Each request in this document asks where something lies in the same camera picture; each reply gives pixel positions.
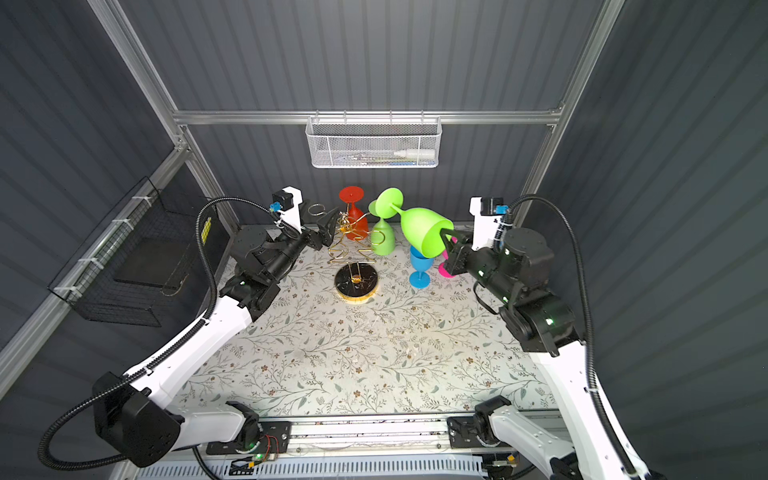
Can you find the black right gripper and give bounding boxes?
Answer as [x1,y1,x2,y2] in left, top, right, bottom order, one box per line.
[441,225,513,307]

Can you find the pink wine glass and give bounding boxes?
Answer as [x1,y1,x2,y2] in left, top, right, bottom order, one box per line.
[438,237,458,279]

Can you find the red wine glass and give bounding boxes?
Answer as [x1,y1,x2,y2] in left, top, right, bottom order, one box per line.
[339,186,369,241]

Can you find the green wine glass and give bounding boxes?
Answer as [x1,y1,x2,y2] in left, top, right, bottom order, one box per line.
[369,201,396,256]
[369,187,454,258]

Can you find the blue wine glass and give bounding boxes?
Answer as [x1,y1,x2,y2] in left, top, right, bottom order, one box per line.
[409,246,433,289]

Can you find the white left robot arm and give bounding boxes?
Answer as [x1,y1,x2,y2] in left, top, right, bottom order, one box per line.
[94,209,340,467]

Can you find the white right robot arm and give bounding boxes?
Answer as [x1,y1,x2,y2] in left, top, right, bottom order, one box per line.
[441,228,652,479]

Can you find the gold wine glass rack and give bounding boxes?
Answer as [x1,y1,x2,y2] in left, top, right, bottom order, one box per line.
[306,203,379,304]

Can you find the white bottle in basket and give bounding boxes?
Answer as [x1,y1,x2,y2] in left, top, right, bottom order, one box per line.
[393,149,437,161]

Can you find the yellow marker in basket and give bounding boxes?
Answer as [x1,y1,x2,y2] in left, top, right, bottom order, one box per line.
[200,217,212,245]

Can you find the white wire mesh basket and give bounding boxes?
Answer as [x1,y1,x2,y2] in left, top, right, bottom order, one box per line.
[305,118,443,169]

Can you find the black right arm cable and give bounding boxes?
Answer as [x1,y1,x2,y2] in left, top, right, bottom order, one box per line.
[506,194,640,480]

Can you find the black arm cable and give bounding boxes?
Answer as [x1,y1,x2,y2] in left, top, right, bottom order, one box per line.
[506,194,640,480]
[37,196,283,472]

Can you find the black wire basket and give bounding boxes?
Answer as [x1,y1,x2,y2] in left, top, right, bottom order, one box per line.
[49,169,207,328]

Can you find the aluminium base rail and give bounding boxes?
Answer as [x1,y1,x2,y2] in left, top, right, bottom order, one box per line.
[119,410,571,480]

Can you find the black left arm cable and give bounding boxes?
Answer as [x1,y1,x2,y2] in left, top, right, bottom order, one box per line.
[37,196,283,472]

